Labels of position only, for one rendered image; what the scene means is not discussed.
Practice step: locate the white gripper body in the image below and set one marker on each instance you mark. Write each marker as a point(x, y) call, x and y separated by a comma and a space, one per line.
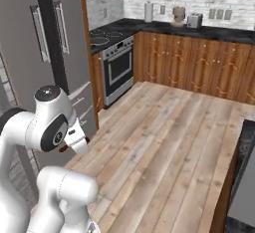
point(77, 141)

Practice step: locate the grey triple wall socket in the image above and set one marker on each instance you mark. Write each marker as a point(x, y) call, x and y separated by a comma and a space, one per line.
point(219, 14)

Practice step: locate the grey fridge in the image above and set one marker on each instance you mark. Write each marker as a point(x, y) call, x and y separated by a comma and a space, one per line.
point(20, 44)

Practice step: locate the grey flat panel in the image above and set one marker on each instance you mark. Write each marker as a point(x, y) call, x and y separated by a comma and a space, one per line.
point(244, 193)

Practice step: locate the grey single wall socket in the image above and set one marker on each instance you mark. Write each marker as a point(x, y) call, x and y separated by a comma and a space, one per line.
point(105, 12)
point(162, 10)

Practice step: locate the wooden dining counter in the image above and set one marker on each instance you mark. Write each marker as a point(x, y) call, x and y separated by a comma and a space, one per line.
point(225, 190)

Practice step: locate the narrow wooden base cupboard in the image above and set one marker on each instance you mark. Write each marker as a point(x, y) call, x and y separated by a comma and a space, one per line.
point(97, 82)

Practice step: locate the wooden base cupboards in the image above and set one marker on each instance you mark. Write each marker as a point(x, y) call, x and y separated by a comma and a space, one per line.
point(192, 66)

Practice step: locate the white paper towel roll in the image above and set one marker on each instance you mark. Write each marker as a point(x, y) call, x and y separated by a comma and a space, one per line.
point(148, 12)

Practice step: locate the black hob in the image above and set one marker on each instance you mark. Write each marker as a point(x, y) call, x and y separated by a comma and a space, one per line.
point(108, 37)

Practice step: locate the silver oven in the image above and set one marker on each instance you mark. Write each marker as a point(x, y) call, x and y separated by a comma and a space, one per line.
point(118, 71)

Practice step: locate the silver toaster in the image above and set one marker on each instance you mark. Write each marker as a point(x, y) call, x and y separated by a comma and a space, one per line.
point(194, 20)

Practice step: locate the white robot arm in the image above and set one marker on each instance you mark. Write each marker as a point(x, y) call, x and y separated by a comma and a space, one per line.
point(50, 193)

